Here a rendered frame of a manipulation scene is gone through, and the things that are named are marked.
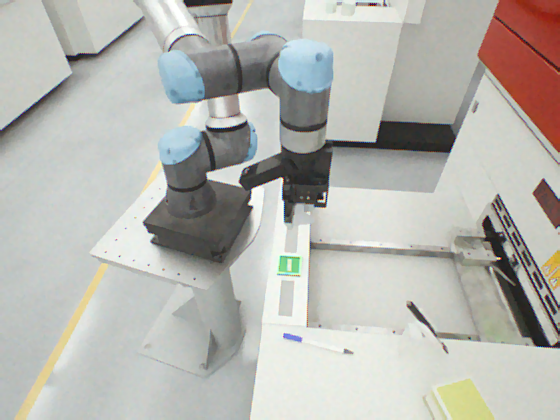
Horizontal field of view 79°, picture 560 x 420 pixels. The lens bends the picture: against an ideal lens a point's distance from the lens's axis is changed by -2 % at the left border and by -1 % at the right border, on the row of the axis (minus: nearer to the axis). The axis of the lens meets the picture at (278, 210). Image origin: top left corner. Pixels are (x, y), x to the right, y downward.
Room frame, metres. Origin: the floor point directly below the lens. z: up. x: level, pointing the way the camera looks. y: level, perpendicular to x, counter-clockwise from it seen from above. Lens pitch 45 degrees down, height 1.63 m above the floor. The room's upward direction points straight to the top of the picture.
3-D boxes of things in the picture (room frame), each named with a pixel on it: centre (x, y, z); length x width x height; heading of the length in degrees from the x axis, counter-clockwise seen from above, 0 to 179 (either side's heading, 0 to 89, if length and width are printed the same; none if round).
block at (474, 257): (0.56, -0.53, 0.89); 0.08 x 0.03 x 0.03; 85
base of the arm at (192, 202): (0.76, 0.27, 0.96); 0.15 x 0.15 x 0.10
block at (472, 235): (0.64, -0.54, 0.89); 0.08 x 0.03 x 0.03; 85
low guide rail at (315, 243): (0.63, -0.34, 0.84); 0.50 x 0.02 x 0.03; 85
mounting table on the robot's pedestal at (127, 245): (0.77, 0.29, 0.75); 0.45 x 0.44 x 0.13; 72
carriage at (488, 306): (0.48, -0.52, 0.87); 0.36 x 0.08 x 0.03; 175
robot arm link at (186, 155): (0.77, 0.26, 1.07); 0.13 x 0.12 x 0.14; 116
